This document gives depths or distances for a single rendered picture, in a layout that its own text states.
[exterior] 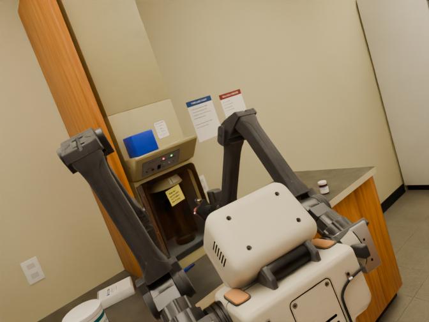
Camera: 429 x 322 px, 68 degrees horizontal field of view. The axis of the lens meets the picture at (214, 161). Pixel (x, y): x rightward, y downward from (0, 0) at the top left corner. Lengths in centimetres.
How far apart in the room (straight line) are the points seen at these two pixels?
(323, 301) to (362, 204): 148
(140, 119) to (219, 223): 92
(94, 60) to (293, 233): 111
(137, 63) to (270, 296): 119
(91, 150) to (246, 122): 50
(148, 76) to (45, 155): 66
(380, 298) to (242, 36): 200
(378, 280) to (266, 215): 170
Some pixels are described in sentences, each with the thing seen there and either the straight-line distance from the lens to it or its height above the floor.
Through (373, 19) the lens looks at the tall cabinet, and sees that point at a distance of 396.
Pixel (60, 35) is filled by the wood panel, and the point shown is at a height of 203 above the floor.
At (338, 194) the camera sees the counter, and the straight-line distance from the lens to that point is 187.
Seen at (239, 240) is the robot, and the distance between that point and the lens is 63.
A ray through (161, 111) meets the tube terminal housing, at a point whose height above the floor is 166.
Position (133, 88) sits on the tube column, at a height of 180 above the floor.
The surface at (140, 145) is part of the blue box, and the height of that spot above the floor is 155.
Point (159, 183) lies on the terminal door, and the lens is 147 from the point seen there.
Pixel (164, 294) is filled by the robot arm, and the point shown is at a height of 126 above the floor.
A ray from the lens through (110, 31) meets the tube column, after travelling 156.
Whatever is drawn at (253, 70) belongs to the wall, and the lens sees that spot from 256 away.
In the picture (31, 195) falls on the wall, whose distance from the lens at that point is 178.
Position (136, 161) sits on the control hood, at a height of 149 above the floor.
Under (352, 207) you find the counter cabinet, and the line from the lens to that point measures 204.
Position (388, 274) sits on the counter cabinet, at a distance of 241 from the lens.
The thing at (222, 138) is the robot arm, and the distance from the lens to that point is 108.
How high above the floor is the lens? 158
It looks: 8 degrees down
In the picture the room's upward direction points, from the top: 19 degrees counter-clockwise
